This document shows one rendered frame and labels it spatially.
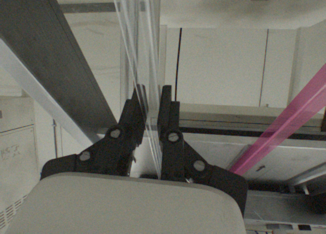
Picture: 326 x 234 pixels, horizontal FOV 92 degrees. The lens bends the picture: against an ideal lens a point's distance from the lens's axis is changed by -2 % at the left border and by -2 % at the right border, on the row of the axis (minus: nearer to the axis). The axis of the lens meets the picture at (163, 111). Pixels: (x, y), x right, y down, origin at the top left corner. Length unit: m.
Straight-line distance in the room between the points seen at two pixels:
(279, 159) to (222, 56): 1.75
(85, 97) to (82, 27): 2.12
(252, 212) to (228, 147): 0.17
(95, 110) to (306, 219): 0.37
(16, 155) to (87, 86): 1.03
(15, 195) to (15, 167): 0.16
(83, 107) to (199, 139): 0.13
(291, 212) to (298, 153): 0.16
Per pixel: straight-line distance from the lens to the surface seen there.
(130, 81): 0.44
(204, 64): 1.91
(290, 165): 0.29
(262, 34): 2.13
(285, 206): 0.38
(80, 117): 0.18
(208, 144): 0.20
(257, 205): 0.36
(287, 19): 0.92
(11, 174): 1.22
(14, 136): 1.17
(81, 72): 0.19
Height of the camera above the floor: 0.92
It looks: 8 degrees up
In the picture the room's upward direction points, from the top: 178 degrees counter-clockwise
